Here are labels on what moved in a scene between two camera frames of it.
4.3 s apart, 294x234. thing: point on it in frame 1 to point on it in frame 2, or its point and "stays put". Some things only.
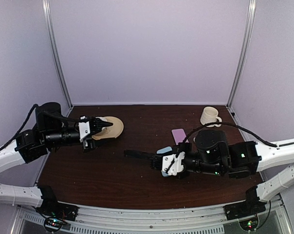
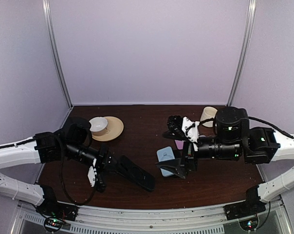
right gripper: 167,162 to 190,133
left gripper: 95,122 to 102,160
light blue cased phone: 161,150 stays put
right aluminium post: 247,32 stays put
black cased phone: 135,153 to 127,167
